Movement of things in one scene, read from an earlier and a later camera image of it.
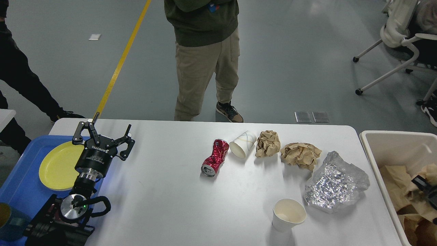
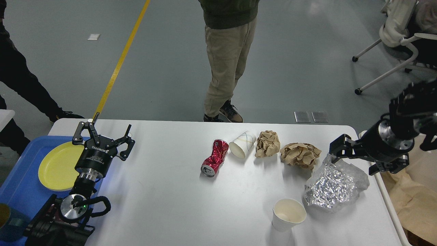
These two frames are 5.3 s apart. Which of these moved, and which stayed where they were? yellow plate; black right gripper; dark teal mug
Moved: black right gripper
Stayed: dark teal mug; yellow plate
